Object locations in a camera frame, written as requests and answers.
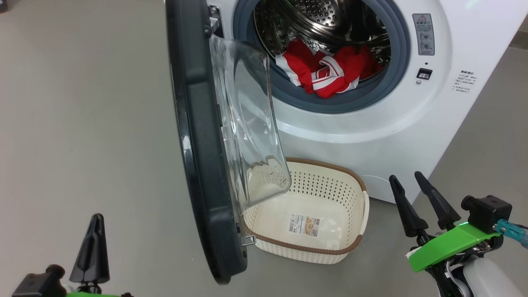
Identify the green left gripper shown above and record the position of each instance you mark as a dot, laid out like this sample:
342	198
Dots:
90	293

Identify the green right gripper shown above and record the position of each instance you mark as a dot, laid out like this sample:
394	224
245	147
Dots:
449	245

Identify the black round glass washer door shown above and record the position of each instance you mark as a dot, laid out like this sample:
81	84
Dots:
202	165

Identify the red and white garment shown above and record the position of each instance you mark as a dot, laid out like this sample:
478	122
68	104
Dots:
334	78
299	62

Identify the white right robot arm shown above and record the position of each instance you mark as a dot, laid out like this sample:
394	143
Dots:
486	280

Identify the white front-load washing machine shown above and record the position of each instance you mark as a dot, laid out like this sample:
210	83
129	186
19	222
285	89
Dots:
371	136

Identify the white printed product label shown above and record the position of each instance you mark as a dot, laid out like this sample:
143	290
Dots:
304	225

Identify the cream basket with brown rim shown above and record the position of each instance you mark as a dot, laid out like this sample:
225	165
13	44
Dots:
280	214

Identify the steel washing machine drum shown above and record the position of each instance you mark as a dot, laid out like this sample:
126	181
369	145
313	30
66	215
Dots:
321	20

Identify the round white filter cover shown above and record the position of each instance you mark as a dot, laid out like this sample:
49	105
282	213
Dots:
373	187

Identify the grey warning sticker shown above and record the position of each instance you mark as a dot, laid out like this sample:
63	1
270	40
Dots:
423	35

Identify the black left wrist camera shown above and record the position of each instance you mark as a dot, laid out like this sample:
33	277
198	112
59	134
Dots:
37	286

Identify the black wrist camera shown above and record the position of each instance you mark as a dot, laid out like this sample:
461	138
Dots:
37	286
489	212

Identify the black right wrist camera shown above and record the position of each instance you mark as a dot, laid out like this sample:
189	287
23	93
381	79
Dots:
489	212

